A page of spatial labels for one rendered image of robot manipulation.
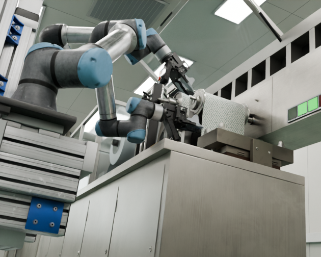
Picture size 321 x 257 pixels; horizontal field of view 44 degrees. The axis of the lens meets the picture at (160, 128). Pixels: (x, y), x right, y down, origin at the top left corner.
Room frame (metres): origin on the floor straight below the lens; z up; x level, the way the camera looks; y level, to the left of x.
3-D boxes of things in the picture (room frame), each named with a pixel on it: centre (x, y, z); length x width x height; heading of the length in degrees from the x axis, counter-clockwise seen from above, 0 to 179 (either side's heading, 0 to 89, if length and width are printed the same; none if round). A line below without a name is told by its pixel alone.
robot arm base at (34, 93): (1.09, 0.38, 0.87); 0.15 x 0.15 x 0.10
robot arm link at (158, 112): (1.60, 0.03, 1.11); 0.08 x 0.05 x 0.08; 23
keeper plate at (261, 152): (1.56, -0.43, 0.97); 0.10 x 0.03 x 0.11; 113
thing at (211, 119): (1.73, -0.30, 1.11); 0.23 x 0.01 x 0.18; 113
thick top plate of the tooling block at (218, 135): (1.64, -0.38, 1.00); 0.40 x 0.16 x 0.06; 113
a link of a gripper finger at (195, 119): (1.65, -0.15, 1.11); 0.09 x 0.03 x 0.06; 104
